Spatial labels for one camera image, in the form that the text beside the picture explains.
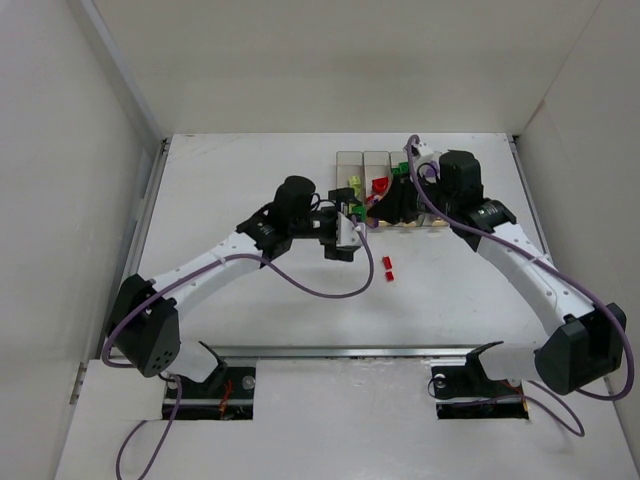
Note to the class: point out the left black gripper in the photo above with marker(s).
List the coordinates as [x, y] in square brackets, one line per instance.
[341, 250]

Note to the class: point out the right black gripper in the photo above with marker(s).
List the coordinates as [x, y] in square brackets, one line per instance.
[409, 201]

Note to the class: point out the green lego plate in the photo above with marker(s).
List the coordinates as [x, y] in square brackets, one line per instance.
[400, 169]

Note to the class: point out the lime green lego brick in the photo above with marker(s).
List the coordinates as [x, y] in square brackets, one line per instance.
[355, 184]

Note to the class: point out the red round lego piece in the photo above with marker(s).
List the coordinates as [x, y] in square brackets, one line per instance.
[380, 185]

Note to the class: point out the green purple yellow lego cluster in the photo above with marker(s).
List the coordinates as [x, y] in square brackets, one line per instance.
[358, 213]

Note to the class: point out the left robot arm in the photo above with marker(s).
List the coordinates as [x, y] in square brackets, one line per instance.
[144, 324]

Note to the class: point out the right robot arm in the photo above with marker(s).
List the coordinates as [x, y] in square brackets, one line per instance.
[585, 338]

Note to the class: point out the clear bin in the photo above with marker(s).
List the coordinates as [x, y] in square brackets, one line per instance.
[396, 157]
[348, 163]
[433, 221]
[376, 164]

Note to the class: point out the small red lego piece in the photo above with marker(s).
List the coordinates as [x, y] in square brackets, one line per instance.
[387, 263]

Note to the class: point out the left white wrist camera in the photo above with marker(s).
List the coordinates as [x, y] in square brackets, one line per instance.
[349, 233]

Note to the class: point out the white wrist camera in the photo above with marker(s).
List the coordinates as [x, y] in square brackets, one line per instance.
[425, 160]
[349, 233]

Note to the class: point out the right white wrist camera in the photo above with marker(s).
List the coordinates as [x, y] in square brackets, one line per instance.
[425, 160]

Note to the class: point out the aluminium rail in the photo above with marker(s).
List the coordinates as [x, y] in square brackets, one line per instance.
[342, 352]

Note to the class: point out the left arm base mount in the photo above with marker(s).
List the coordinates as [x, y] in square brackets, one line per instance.
[231, 399]

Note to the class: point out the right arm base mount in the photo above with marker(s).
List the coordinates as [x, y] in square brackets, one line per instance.
[461, 394]

